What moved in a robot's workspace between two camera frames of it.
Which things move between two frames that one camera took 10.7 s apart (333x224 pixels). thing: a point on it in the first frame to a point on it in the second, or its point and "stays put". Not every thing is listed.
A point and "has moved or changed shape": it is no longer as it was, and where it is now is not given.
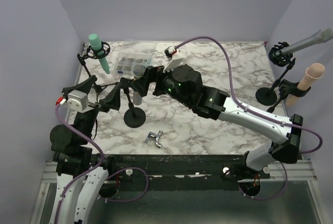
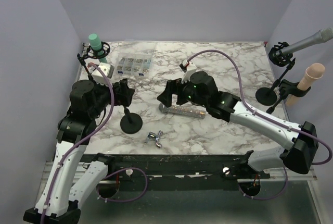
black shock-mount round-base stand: x=267 y=96 stays put
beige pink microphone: x=313 y=72 stays put
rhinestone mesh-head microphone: x=138 y=71 to x=182 y=111
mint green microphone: x=96 y=45 stays put
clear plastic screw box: x=126 y=61 stays put
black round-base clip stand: x=134 y=117 has moved or changed shape
